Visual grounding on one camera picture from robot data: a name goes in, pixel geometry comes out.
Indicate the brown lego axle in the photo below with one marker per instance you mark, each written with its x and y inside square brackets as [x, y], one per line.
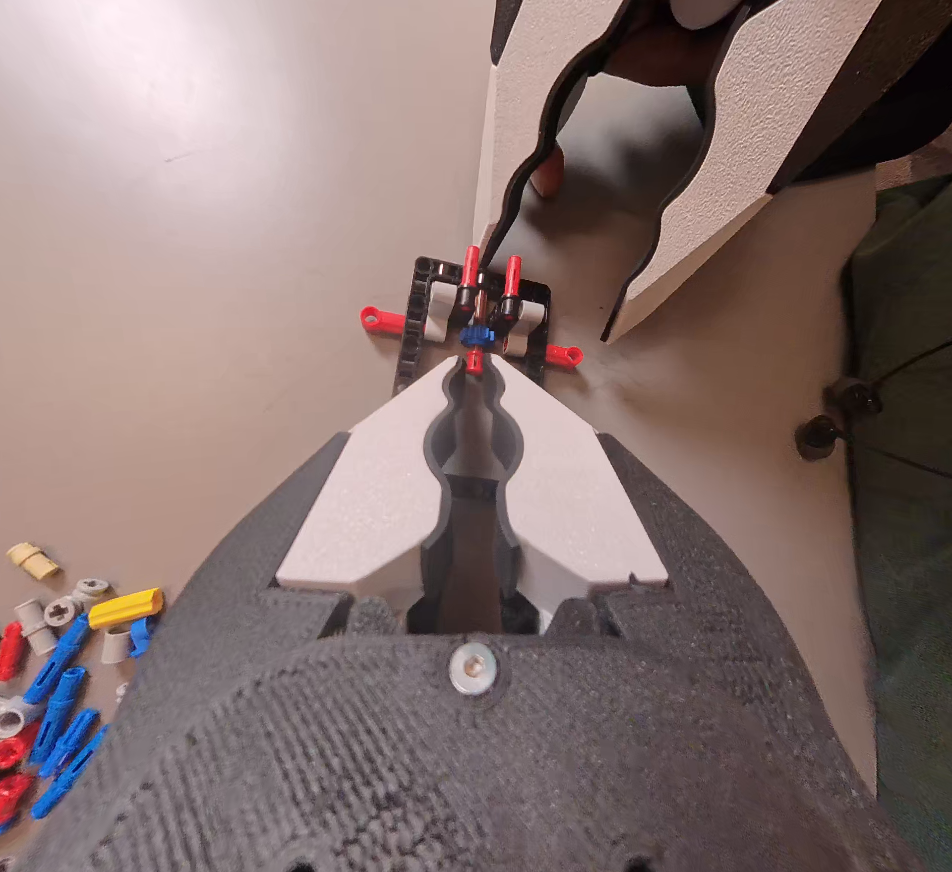
[481, 306]

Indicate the black lego frame assembly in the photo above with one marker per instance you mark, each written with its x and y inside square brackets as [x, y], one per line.
[416, 336]

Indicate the blue lego gear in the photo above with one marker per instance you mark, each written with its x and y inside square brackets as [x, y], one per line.
[476, 336]

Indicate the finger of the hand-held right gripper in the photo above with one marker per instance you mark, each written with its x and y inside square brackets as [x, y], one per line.
[781, 83]
[565, 9]

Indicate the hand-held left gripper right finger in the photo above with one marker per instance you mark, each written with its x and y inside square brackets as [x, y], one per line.
[587, 515]

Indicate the pile of small lego pieces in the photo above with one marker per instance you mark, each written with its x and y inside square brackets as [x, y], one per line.
[67, 693]

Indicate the red lego pin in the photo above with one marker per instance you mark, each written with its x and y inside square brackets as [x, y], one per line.
[474, 362]

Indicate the person's right hand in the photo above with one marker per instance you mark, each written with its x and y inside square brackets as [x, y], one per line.
[654, 57]

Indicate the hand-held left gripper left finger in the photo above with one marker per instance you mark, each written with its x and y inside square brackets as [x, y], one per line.
[357, 515]

